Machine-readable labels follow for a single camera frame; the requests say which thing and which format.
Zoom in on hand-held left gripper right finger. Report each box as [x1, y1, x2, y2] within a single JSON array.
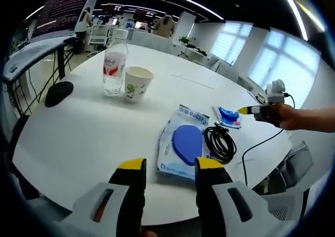
[[193, 157, 265, 237]]

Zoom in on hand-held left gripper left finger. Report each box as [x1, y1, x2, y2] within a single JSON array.
[[72, 157, 147, 237]]

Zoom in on blue pink plastic packet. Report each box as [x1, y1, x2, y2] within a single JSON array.
[[212, 105, 243, 130]]

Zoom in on clear bag with blue pad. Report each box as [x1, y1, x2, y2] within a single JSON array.
[[157, 104, 211, 181]]

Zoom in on white paper cup green print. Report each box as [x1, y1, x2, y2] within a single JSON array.
[[124, 66, 154, 104]]

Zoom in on black computer mouse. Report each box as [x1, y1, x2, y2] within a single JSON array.
[[44, 81, 75, 108]]

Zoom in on clear water bottle red label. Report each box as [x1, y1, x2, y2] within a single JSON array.
[[102, 29, 129, 97]]

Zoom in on person's right hand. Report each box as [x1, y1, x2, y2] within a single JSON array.
[[271, 103, 300, 131]]

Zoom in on grey mesh chair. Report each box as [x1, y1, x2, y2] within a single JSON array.
[[250, 140, 316, 223]]

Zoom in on white round table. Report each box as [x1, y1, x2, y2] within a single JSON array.
[[12, 43, 298, 226]]

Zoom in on green potted plant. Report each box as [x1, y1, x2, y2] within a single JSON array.
[[178, 36, 196, 46]]

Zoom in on large dark monitor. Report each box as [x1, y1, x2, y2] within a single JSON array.
[[33, 0, 97, 38]]

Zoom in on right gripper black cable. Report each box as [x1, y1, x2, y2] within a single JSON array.
[[241, 92, 296, 187]]

